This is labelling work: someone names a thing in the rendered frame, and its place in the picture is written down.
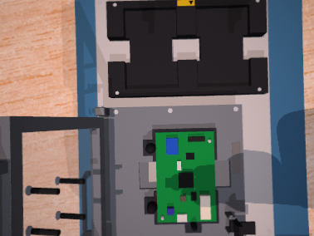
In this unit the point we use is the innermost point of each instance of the green circuit board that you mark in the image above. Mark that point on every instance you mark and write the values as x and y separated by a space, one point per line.
185 176

